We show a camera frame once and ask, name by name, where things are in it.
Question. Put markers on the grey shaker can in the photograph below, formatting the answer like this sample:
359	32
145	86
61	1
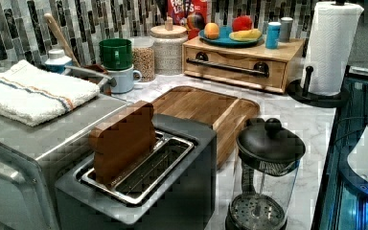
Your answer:
285	30

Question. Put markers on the teal plate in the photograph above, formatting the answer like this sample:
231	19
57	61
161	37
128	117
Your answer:
224	40

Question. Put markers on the red cereal box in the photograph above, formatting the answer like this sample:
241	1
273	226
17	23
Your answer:
191	14

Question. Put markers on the white blue bottle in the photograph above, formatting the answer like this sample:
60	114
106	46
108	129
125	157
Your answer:
57	61

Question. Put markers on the wooden cutting board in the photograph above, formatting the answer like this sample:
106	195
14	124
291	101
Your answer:
225	114

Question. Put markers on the orange peach fruit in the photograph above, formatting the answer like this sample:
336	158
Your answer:
211	31

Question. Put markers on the blue shaker can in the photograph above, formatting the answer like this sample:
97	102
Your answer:
272	35

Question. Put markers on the glass french press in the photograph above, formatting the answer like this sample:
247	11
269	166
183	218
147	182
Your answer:
264	175

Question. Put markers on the white paper towel roll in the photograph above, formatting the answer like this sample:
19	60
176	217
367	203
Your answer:
332	35

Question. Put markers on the red apple fruit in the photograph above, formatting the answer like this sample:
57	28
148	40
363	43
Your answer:
242	23

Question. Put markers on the white striped towel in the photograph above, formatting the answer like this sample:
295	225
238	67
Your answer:
33	96

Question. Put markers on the green mug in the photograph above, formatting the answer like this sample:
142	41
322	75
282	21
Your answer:
116	53

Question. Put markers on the black drawer handle bar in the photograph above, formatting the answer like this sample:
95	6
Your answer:
260	70

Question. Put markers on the silver toaster oven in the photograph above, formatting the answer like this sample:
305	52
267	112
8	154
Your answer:
33	158

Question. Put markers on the wooden toast slice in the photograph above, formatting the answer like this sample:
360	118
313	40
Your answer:
122	140

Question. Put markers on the white ceramic canister wooden lid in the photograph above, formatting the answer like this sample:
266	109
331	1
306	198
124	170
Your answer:
167	47

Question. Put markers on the black paper towel holder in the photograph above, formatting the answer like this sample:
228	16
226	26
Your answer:
300	92

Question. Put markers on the wooden spoon handle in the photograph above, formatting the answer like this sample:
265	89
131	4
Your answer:
56	31

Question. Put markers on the light blue mug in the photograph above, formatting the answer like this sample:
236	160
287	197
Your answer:
125	79

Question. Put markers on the wooden drawer box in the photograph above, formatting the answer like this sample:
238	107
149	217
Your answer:
283	63

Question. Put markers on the grey toaster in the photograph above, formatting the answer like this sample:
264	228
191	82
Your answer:
175	189

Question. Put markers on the glass jar with grains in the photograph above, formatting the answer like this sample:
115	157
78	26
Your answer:
143	57

